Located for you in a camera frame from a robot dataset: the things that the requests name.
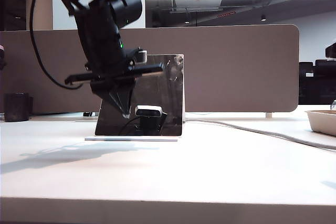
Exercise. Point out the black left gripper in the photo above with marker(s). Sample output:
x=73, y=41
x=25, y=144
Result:
x=113, y=73

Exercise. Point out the square mirror with white base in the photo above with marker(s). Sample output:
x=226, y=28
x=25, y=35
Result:
x=170, y=103

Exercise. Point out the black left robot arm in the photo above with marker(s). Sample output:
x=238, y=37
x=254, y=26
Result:
x=97, y=24

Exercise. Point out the black divider foot clamp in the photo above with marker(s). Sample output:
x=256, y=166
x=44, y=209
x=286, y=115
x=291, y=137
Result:
x=88, y=114

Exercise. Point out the black pendant lamp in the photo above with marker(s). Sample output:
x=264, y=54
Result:
x=263, y=18
x=186, y=21

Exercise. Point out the black cylindrical cup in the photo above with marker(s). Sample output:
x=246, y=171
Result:
x=17, y=107

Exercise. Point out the pink and black edge object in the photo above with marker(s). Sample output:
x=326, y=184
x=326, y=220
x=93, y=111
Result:
x=2, y=56

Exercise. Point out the brown desk divider panel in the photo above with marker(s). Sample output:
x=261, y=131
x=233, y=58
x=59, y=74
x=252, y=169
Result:
x=236, y=72

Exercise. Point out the red ceiling sign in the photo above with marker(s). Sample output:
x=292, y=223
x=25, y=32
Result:
x=226, y=14

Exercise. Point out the white divider foot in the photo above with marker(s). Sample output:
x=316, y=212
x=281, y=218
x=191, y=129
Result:
x=269, y=115

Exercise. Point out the black office chair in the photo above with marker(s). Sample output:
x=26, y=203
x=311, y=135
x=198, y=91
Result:
x=305, y=85
x=325, y=85

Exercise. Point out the beige paper tray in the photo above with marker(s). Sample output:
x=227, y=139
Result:
x=324, y=125

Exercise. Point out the small bluish grey object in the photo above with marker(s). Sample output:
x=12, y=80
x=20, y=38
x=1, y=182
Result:
x=334, y=105

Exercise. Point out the black bulky background object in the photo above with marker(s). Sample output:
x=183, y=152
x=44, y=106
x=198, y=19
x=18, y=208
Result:
x=331, y=49

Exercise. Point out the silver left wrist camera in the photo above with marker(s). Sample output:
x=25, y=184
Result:
x=143, y=56

